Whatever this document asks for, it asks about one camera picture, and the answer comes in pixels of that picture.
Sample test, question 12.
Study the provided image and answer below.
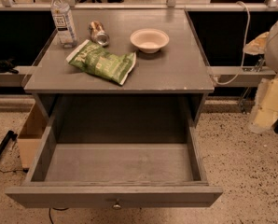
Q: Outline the open grey top drawer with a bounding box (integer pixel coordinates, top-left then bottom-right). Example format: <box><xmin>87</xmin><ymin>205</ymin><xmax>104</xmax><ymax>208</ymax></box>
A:
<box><xmin>5</xmin><ymin>94</ymin><xmax>224</xmax><ymax>209</ymax></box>

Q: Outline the metal can lying down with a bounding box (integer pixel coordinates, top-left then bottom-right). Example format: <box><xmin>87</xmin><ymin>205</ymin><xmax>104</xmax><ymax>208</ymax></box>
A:
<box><xmin>89</xmin><ymin>21</ymin><xmax>109</xmax><ymax>47</ymax></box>

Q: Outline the white paper bowl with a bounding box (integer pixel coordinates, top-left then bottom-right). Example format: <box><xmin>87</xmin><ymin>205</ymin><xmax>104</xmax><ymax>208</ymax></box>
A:
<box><xmin>130</xmin><ymin>29</ymin><xmax>170</xmax><ymax>54</ymax></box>

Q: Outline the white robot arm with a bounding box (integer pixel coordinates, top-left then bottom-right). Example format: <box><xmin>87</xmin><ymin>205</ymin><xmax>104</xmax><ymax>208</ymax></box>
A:
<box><xmin>248</xmin><ymin>21</ymin><xmax>278</xmax><ymax>133</ymax></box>

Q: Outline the clear plastic water bottle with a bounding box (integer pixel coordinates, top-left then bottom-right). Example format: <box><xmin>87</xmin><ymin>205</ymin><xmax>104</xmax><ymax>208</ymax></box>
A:
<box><xmin>50</xmin><ymin>0</ymin><xmax>77</xmax><ymax>48</ymax></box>

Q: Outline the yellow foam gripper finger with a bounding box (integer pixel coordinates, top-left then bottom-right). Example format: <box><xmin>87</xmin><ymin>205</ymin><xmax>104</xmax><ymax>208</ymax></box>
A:
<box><xmin>248</xmin><ymin>75</ymin><xmax>278</xmax><ymax>133</ymax></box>

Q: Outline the black pole on floor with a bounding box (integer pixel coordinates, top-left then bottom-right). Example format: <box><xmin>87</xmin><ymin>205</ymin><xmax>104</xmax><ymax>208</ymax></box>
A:
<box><xmin>0</xmin><ymin>130</ymin><xmax>18</xmax><ymax>155</ymax></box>

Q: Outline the black object on rail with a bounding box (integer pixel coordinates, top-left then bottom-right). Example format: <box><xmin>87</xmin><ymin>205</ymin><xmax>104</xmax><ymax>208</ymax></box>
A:
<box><xmin>0</xmin><ymin>59</ymin><xmax>19</xmax><ymax>74</ymax></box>

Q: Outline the white cable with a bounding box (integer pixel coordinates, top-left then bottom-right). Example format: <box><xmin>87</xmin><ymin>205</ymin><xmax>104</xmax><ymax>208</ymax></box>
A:
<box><xmin>212</xmin><ymin>1</ymin><xmax>251</xmax><ymax>86</ymax></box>

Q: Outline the cardboard box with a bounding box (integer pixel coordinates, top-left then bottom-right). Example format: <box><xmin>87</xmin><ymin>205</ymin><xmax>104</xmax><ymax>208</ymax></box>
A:
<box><xmin>17</xmin><ymin>104</ymin><xmax>47</xmax><ymax>169</ymax></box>

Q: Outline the green jalapeno chip bag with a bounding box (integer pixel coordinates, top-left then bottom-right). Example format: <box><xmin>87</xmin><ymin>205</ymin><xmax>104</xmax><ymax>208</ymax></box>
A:
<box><xmin>66</xmin><ymin>40</ymin><xmax>136</xmax><ymax>86</ymax></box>

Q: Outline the metal drawer knob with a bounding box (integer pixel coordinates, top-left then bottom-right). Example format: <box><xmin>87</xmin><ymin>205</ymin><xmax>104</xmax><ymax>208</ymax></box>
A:
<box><xmin>112</xmin><ymin>201</ymin><xmax>121</xmax><ymax>210</ymax></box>

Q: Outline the grey wooden cabinet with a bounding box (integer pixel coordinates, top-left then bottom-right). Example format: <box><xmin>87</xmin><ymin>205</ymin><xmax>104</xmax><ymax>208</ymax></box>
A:
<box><xmin>23</xmin><ymin>8</ymin><xmax>215</xmax><ymax>128</ymax></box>

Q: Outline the black cable on floor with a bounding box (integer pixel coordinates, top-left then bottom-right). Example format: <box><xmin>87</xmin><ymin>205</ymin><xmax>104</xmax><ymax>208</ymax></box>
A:
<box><xmin>49</xmin><ymin>207</ymin><xmax>70</xmax><ymax>224</ymax></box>

